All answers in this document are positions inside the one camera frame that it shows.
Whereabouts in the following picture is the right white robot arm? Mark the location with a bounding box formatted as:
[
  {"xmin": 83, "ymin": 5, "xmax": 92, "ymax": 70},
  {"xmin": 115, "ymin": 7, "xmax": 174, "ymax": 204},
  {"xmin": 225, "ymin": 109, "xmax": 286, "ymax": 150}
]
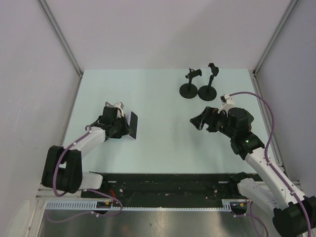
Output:
[{"xmin": 190, "ymin": 106, "xmax": 316, "ymax": 237}]

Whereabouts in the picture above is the black phone stand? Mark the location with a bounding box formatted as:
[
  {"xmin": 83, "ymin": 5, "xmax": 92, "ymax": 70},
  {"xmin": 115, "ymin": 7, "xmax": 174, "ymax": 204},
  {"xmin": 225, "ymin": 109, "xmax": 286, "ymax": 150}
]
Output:
[
  {"xmin": 179, "ymin": 69, "xmax": 202, "ymax": 99},
  {"xmin": 198, "ymin": 63, "xmax": 219, "ymax": 101}
]

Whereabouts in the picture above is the grey slotted cable duct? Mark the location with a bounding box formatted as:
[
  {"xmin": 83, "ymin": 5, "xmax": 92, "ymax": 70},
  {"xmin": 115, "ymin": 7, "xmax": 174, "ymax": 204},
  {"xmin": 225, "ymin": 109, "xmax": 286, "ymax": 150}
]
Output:
[{"xmin": 45, "ymin": 199, "xmax": 247, "ymax": 211}]

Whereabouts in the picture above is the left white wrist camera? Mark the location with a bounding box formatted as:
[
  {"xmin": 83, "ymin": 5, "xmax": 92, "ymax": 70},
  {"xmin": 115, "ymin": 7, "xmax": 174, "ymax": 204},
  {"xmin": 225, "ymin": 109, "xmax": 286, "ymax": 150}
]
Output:
[{"xmin": 105, "ymin": 102, "xmax": 125, "ymax": 118}]

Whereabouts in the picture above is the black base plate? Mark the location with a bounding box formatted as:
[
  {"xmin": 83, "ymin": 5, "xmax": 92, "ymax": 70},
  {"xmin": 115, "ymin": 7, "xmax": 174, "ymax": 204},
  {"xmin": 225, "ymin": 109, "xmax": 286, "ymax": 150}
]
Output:
[{"xmin": 81, "ymin": 172, "xmax": 270, "ymax": 208}]

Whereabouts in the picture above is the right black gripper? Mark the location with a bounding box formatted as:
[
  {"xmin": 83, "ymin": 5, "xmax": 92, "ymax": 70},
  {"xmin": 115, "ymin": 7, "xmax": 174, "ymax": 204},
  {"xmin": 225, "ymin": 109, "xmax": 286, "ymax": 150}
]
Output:
[{"xmin": 190, "ymin": 106, "xmax": 236, "ymax": 138}]

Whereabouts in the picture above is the black-screen blue-edged phone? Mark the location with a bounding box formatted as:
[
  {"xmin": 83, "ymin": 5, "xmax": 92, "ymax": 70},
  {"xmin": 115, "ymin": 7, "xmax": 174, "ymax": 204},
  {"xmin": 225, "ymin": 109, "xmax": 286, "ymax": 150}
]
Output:
[{"xmin": 129, "ymin": 112, "xmax": 138, "ymax": 139}]

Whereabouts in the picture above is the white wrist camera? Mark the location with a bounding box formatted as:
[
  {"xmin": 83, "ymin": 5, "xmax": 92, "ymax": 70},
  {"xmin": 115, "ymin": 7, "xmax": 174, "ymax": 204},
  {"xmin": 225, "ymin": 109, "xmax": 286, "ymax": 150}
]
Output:
[
  {"xmin": 105, "ymin": 102, "xmax": 125, "ymax": 118},
  {"xmin": 218, "ymin": 94, "xmax": 235, "ymax": 115}
]

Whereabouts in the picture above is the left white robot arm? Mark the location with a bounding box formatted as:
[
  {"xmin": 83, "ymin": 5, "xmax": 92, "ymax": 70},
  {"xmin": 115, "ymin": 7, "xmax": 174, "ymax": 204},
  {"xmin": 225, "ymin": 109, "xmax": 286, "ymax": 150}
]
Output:
[{"xmin": 41, "ymin": 102, "xmax": 138, "ymax": 198}]

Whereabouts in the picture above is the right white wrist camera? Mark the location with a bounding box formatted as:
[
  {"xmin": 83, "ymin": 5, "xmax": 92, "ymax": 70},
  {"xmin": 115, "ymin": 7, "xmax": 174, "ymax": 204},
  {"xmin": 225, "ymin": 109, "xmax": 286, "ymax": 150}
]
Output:
[{"xmin": 218, "ymin": 94, "xmax": 235, "ymax": 115}]

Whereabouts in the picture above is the aluminium frame post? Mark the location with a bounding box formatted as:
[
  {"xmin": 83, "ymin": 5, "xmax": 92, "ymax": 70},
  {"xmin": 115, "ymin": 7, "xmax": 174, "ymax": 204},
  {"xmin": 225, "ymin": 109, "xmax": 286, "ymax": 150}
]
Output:
[
  {"xmin": 253, "ymin": 0, "xmax": 301, "ymax": 75},
  {"xmin": 37, "ymin": 0, "xmax": 83, "ymax": 77}
]

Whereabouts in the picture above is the left aluminium frame post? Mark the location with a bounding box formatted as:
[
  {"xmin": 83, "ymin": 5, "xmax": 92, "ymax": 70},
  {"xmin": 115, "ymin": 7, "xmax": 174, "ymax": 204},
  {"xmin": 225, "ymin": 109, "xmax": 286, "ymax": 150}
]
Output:
[{"xmin": 37, "ymin": 0, "xmax": 83, "ymax": 77}]

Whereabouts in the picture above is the right aluminium frame post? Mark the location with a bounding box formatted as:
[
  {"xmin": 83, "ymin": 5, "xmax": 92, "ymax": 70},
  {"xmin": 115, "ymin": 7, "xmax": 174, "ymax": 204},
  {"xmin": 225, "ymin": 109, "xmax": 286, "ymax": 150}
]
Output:
[{"xmin": 253, "ymin": 0, "xmax": 301, "ymax": 75}]

